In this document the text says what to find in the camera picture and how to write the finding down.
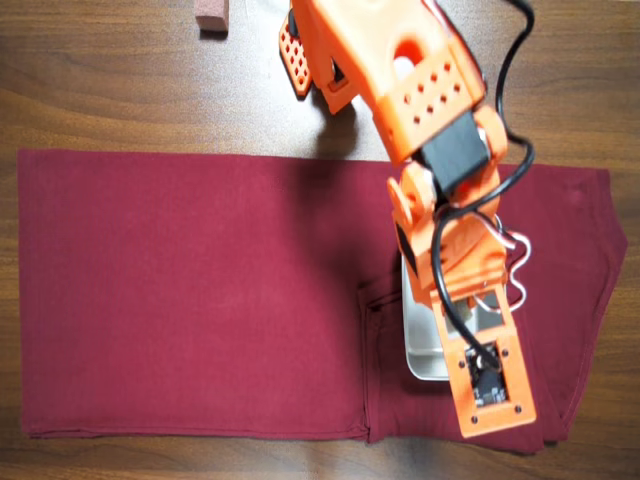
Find dark red cloth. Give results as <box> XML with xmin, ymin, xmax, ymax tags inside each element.
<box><xmin>17</xmin><ymin>148</ymin><xmax>629</xmax><ymax>455</ymax></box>

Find reddish brown block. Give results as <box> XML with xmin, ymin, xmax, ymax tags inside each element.
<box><xmin>194</xmin><ymin>0</ymin><xmax>232</xmax><ymax>33</ymax></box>

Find white red servo wires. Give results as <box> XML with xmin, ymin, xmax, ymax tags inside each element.
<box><xmin>492</xmin><ymin>214</ymin><xmax>533</xmax><ymax>314</ymax></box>

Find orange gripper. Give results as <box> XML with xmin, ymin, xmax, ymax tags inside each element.
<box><xmin>387</xmin><ymin>197</ymin><xmax>512</xmax><ymax>307</ymax></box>

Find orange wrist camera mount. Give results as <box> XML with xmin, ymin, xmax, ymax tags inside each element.
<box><xmin>428</xmin><ymin>281</ymin><xmax>538</xmax><ymax>440</ymax></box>

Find rectangular metal tray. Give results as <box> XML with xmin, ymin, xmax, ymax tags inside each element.
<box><xmin>400</xmin><ymin>252</ymin><xmax>502</xmax><ymax>383</ymax></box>

